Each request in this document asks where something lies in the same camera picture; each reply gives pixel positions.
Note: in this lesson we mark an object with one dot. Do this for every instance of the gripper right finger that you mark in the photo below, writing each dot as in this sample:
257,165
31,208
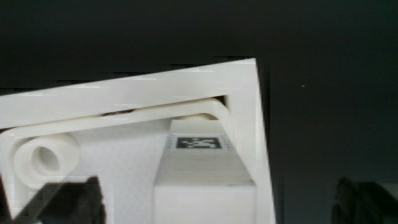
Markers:
367,203

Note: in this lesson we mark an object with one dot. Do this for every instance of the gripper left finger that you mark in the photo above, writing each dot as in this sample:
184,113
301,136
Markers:
67,204

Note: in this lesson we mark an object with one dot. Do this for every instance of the white desk tabletop tray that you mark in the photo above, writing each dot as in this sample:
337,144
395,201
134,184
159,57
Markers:
88,130

